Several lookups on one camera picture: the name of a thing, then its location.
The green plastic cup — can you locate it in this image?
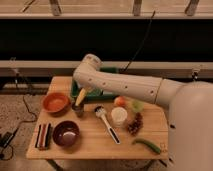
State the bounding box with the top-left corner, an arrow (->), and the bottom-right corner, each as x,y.
131,100 -> 144,113

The black cable on wall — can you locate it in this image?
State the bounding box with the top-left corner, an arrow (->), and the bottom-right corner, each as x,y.
119,10 -> 157,75

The dark maroon bowl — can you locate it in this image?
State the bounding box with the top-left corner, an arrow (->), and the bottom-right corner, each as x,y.
52,121 -> 80,148

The green cucumber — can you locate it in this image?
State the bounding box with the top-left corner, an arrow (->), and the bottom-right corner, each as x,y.
132,138 -> 161,154

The green plastic bin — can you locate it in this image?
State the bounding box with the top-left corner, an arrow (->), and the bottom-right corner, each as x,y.
70,67 -> 118,102

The bunch of dark grapes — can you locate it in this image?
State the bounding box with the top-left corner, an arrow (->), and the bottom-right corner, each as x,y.
127,113 -> 143,136

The red apple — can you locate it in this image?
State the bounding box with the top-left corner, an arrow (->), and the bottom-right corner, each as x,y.
114,96 -> 125,107

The black floor cable left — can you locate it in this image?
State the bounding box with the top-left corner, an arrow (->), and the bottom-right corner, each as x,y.
0,73 -> 38,160

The clear plastic gripper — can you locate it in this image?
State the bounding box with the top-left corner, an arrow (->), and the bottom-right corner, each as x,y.
85,87 -> 100,99

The orange bowl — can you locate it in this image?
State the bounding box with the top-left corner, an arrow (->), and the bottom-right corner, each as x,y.
42,92 -> 70,113

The wooden table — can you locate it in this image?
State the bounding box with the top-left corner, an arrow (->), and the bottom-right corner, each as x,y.
26,75 -> 177,161

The white round container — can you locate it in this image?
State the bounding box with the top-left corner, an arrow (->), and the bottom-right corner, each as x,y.
111,107 -> 127,126

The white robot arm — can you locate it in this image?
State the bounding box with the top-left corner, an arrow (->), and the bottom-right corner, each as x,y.
73,54 -> 213,171

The yellow banana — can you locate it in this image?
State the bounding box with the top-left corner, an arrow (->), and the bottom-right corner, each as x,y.
75,88 -> 87,106

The small metal cup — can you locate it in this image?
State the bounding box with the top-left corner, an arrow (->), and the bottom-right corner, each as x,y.
72,103 -> 84,117

